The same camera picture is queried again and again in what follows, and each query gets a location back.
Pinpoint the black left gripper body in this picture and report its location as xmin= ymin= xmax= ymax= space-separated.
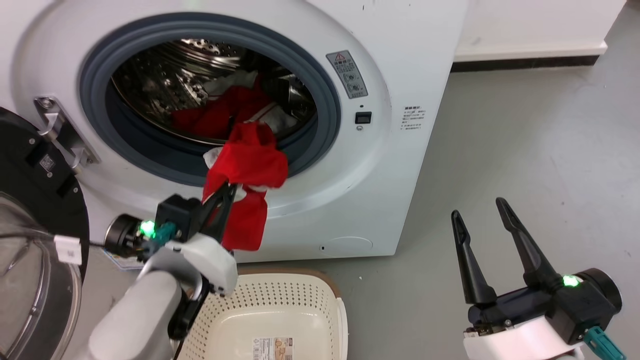
xmin=104 ymin=194 xmax=207 ymax=260

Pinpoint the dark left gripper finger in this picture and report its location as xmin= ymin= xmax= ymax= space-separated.
xmin=199 ymin=182 xmax=237 ymax=223
xmin=209 ymin=187 xmax=239 ymax=245

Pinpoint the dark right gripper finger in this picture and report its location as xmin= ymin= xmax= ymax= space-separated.
xmin=495 ymin=197 xmax=565 ymax=293
xmin=450 ymin=209 xmax=499 ymax=307

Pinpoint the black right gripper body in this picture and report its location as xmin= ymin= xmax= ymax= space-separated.
xmin=467 ymin=267 xmax=624 ymax=347

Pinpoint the red garment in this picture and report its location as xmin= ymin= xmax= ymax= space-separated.
xmin=201 ymin=121 xmax=290 ymax=252

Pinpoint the red clothes pile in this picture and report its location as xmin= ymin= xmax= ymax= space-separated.
xmin=171 ymin=75 xmax=275 ymax=142

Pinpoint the cream perforated laundry basket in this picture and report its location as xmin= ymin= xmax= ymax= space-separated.
xmin=172 ymin=268 xmax=350 ymax=360

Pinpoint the paper basket label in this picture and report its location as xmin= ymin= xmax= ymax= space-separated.
xmin=252 ymin=336 xmax=295 ymax=360

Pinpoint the white front-load washing machine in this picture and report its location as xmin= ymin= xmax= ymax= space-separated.
xmin=0 ymin=0 xmax=469 ymax=264

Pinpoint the blue white sticker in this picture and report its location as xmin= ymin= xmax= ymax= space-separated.
xmin=102 ymin=248 xmax=146 ymax=271

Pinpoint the round drain filter cover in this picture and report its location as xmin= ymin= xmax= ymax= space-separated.
xmin=319 ymin=235 xmax=374 ymax=257

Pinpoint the steel washer drum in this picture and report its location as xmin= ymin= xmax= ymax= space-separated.
xmin=110 ymin=38 xmax=317 ymax=147

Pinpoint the metal door hinge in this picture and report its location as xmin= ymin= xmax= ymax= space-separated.
xmin=33 ymin=96 xmax=101 ymax=174

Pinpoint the black round washer door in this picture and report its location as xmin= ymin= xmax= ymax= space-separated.
xmin=0 ymin=106 xmax=91 ymax=360

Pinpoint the grey rubber door gasket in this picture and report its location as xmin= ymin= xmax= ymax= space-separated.
xmin=78 ymin=12 xmax=343 ymax=187

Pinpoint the printed text label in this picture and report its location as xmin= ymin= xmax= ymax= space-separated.
xmin=399 ymin=104 xmax=427 ymax=132

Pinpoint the grey warning sticker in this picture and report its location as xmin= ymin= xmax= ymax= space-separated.
xmin=326 ymin=49 xmax=370 ymax=100

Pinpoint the black baseboard strip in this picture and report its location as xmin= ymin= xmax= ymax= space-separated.
xmin=449 ymin=54 xmax=600 ymax=74

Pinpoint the white cable tag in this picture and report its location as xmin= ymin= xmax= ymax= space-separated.
xmin=53 ymin=234 xmax=83 ymax=266

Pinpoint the thin black cable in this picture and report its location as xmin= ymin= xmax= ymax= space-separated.
xmin=0 ymin=231 xmax=109 ymax=249

